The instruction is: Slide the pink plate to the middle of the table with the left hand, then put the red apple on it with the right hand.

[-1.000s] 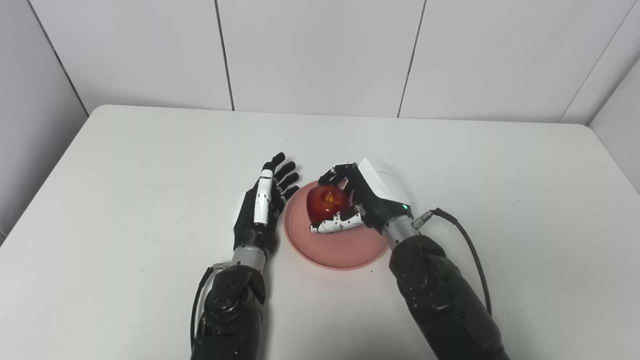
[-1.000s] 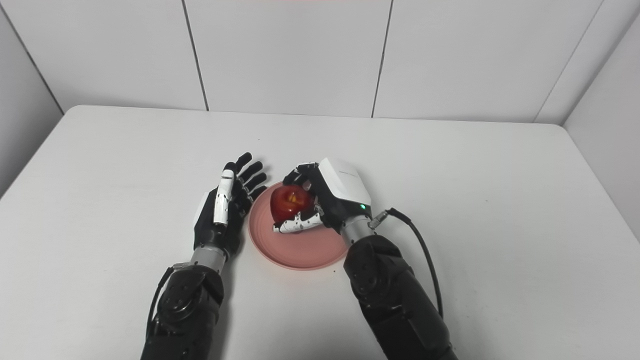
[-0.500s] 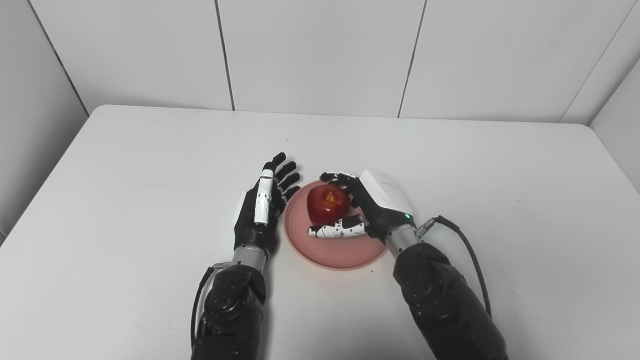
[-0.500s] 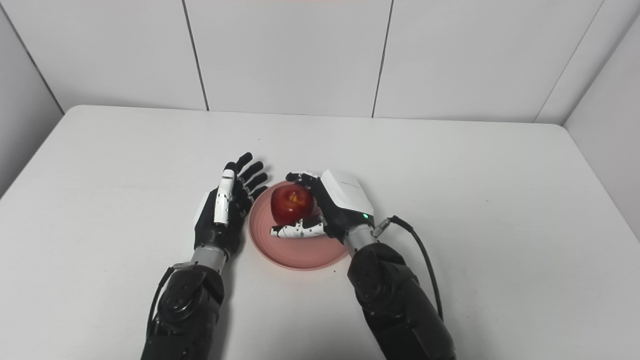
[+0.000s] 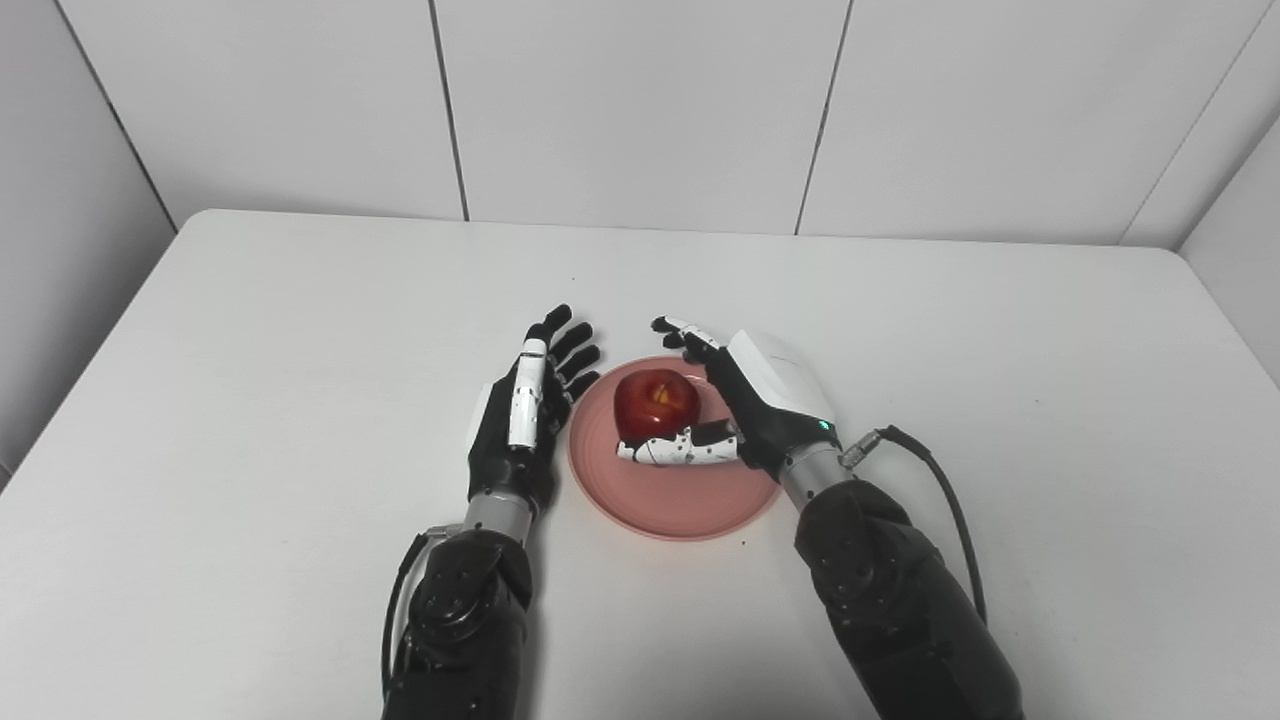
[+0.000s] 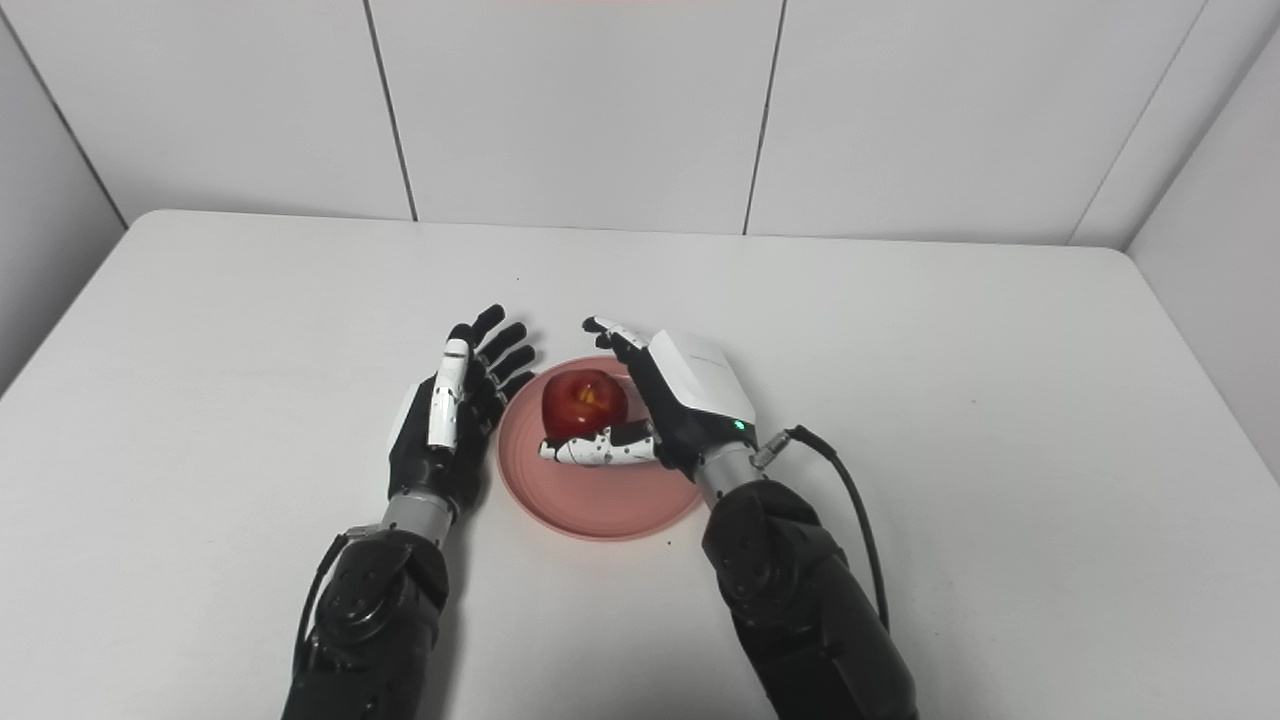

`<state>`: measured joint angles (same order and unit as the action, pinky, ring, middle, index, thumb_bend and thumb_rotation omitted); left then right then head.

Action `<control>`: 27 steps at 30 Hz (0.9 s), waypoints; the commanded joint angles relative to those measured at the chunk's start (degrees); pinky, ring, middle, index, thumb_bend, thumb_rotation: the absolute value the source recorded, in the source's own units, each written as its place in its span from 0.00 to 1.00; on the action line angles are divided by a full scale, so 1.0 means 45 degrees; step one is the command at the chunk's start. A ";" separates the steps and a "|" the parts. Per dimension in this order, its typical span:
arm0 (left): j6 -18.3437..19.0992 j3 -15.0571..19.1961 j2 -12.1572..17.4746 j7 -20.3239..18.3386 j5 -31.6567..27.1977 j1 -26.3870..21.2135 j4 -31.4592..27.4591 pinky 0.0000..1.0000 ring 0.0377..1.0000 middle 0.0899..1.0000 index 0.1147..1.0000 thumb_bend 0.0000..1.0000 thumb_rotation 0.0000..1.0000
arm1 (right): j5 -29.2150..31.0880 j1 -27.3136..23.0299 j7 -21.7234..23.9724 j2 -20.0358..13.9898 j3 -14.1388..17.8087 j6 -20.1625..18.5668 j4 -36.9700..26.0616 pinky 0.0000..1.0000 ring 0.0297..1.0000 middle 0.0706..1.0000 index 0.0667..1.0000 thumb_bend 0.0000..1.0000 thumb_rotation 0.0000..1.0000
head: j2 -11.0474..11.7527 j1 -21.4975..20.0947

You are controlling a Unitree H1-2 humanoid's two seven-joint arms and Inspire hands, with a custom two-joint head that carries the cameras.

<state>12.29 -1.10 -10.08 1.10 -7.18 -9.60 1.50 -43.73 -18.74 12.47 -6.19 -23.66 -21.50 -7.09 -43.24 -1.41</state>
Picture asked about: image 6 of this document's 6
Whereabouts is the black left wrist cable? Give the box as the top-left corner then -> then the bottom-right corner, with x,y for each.
293,533 -> 351,651

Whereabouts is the red apple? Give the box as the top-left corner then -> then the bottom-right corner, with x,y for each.
541,369 -> 630,445

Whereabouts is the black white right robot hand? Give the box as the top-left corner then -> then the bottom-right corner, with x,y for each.
539,316 -> 758,481

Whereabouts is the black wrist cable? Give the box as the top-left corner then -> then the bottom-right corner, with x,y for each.
293,533 -> 351,651
752,425 -> 891,633

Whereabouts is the pink round plate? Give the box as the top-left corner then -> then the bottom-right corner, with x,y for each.
497,356 -> 705,542

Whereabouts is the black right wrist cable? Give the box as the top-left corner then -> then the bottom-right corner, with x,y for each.
752,425 -> 891,633

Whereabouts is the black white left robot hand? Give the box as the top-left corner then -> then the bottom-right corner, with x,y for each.
388,304 -> 537,516

